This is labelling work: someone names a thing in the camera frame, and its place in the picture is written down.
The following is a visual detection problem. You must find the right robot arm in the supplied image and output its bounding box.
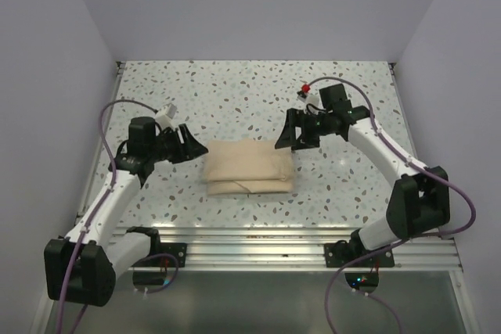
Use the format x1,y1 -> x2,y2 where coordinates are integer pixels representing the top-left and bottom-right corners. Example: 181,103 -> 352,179
275,84 -> 450,266

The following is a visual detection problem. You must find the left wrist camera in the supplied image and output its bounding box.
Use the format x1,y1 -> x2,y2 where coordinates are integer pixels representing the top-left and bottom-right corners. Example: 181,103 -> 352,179
155,103 -> 177,129

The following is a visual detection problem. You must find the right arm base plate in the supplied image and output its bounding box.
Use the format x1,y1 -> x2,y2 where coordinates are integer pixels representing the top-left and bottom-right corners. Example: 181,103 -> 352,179
323,240 -> 395,269

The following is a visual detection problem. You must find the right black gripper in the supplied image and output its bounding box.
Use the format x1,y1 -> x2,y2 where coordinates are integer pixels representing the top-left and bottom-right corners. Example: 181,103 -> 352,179
276,108 -> 333,152

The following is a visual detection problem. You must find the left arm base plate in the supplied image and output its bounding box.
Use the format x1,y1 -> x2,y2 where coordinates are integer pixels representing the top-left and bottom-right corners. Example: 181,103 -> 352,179
133,242 -> 188,270

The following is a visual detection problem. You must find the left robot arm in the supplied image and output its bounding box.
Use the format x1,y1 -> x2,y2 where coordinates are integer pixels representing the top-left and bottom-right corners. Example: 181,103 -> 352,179
44,117 -> 208,307

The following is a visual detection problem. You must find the aluminium rail frame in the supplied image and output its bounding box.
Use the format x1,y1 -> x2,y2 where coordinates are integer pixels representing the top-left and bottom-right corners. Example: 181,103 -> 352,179
56,60 -> 476,333

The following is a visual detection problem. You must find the beige cloth mat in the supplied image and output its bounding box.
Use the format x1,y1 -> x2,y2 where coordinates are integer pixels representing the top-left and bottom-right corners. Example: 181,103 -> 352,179
204,138 -> 295,196

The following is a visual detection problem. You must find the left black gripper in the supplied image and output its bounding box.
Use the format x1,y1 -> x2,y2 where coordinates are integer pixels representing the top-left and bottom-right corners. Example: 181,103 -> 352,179
148,124 -> 207,164

